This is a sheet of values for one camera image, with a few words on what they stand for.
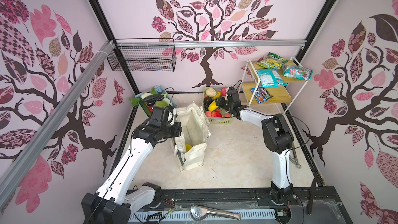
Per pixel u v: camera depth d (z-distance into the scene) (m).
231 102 0.79
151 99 1.06
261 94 0.96
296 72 0.77
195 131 0.90
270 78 0.78
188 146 0.73
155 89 1.15
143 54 0.95
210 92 1.09
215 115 0.98
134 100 1.03
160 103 1.03
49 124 0.51
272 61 0.86
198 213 0.65
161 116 0.56
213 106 0.98
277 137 0.56
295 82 0.82
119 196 0.38
